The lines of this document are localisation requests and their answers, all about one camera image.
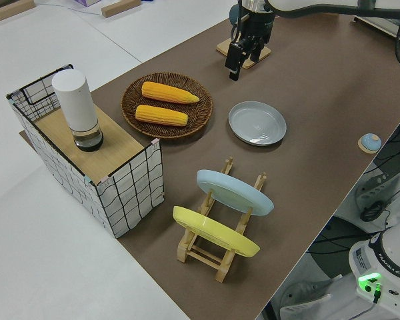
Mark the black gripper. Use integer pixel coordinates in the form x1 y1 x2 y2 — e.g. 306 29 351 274
225 8 275 81

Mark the small blue dome knob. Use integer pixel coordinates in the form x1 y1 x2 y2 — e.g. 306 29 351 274
357 133 383 154

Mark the wooden mug tree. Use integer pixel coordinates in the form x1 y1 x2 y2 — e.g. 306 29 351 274
215 37 272 70

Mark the wooden board lid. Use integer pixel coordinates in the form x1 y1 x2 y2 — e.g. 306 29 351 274
33 106 146 177

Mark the light blue plate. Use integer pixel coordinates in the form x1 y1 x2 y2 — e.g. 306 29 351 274
196 169 275 217

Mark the black cable coil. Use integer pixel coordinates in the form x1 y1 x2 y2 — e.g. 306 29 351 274
359 201 385 223

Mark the gray plate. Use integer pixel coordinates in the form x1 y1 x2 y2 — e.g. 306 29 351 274
228 101 287 147

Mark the yellow plate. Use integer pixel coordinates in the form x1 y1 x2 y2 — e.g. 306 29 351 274
172 205 261 258

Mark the brown wicker basket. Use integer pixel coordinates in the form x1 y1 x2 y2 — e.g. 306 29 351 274
121 72 214 140

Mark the wooden block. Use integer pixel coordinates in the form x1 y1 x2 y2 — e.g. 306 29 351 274
0 5 20 24
101 0 141 17

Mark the yellow corn cob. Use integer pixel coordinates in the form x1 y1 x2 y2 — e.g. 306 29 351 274
141 81 201 105
135 105 189 127

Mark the wooden dish rack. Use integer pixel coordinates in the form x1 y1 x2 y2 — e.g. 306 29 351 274
176 156 267 283

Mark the brown table mat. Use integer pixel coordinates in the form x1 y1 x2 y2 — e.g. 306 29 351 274
18 13 400 320

